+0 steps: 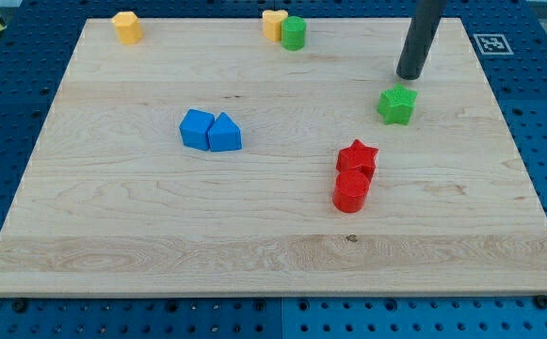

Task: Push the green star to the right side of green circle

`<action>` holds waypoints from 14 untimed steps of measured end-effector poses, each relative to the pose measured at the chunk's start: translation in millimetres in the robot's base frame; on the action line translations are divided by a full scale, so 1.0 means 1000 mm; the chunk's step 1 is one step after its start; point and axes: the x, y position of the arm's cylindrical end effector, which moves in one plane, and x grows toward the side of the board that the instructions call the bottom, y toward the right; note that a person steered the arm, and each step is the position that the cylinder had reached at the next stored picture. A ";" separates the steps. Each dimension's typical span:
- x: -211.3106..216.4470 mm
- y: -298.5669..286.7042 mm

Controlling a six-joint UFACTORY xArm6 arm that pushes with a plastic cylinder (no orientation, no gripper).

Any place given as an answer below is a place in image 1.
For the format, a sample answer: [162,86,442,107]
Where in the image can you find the green star block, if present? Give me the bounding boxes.
[377,84,418,125]

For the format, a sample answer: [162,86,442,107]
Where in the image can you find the red star block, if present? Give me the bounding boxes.
[336,139,378,182]

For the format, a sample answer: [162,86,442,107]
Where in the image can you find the blue triangle block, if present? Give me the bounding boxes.
[208,112,242,152]

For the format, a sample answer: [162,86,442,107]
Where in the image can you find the light wooden board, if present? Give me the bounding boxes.
[0,18,547,299]

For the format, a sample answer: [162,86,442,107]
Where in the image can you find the red cylinder block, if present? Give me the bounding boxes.
[332,169,370,213]

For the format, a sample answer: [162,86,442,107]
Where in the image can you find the blue cube block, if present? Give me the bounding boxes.
[179,109,215,151]

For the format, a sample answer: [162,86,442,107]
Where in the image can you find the green cylinder block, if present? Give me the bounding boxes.
[282,16,307,51]

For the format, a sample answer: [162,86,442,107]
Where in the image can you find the yellow heart block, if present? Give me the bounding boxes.
[262,9,288,41]

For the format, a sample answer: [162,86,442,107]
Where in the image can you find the yellow hexagon block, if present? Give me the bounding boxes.
[111,11,143,45]

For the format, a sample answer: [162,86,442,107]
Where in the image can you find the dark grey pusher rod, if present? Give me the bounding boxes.
[396,0,447,80]

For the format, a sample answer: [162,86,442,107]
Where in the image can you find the white fiducial marker tag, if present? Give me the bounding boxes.
[474,33,513,56]

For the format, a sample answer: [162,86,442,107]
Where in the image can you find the black bolt left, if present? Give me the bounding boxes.
[11,299,28,314]

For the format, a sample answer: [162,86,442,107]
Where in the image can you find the black bolt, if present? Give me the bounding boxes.
[11,299,28,314]
[533,295,547,310]

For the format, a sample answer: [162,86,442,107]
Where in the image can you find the black bolt right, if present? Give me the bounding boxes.
[533,295,547,310]

